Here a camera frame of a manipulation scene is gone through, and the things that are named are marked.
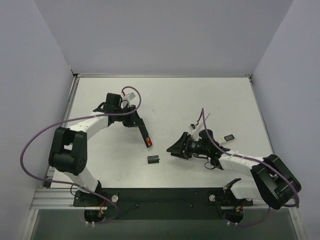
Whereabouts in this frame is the black remote control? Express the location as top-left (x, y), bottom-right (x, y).
top-left (139, 129), bottom-right (150, 148)

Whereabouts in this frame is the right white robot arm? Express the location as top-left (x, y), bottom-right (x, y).
top-left (166, 129), bottom-right (302, 210)

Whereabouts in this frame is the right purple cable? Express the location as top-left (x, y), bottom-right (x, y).
top-left (197, 107), bottom-right (300, 207)

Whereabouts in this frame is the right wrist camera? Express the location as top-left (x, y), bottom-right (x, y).
top-left (189, 123), bottom-right (199, 139)

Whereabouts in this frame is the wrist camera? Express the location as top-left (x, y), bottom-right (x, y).
top-left (121, 92), bottom-right (136, 108)
top-left (189, 123), bottom-right (199, 139)

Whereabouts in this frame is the white remote control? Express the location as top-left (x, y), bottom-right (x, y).
top-left (218, 134), bottom-right (236, 144)

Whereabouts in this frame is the purple cable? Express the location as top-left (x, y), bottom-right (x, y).
top-left (197, 107), bottom-right (300, 207)
top-left (19, 86), bottom-right (144, 191)

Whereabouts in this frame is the black battery cover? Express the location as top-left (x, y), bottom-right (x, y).
top-left (147, 155), bottom-right (160, 164)

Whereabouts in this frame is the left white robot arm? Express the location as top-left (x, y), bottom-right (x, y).
top-left (48, 92), bottom-right (153, 206)

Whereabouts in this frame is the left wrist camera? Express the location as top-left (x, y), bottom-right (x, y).
top-left (121, 92), bottom-right (136, 108)

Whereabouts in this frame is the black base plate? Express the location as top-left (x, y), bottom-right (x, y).
top-left (73, 187), bottom-right (253, 222)

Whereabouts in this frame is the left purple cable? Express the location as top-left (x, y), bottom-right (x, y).
top-left (19, 86), bottom-right (144, 191)

